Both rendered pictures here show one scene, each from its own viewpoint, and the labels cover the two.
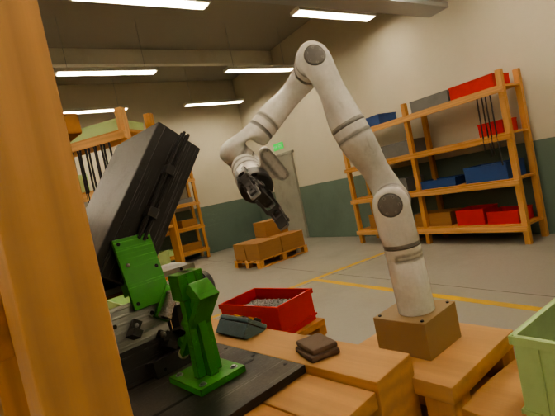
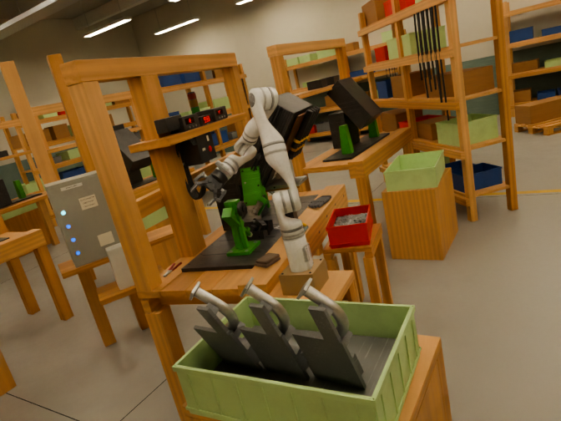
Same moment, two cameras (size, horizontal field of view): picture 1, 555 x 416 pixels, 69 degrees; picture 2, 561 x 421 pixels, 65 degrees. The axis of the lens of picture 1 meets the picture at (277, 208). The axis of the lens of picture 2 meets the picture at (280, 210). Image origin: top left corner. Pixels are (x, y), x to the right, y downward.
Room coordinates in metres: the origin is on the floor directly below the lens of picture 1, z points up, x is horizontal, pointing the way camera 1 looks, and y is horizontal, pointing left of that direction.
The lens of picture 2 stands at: (0.34, -1.84, 1.67)
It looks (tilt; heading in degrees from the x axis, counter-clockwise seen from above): 16 degrees down; 67
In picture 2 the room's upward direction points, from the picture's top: 13 degrees counter-clockwise
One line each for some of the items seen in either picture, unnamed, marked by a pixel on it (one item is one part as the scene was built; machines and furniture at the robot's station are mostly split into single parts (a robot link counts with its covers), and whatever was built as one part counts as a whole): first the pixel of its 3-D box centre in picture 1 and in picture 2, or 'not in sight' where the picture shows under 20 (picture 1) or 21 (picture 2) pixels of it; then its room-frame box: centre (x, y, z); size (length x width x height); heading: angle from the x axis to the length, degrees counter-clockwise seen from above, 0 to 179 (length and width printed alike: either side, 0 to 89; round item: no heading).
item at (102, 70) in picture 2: not in sight; (171, 65); (1.00, 0.76, 1.89); 1.50 x 0.09 x 0.09; 43
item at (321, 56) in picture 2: not in sight; (344, 92); (6.70, 7.59, 1.12); 3.22 x 0.55 x 2.23; 122
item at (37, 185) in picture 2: not in sight; (89, 154); (0.72, 8.57, 1.12); 3.22 x 0.55 x 2.23; 32
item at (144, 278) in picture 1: (137, 270); (254, 185); (1.19, 0.44, 1.17); 0.13 x 0.12 x 0.20; 43
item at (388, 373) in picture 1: (209, 347); (306, 234); (1.39, 0.33, 0.82); 1.50 x 0.14 x 0.15; 43
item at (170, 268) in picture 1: (132, 282); (272, 185); (1.33, 0.52, 1.11); 0.39 x 0.16 x 0.03; 133
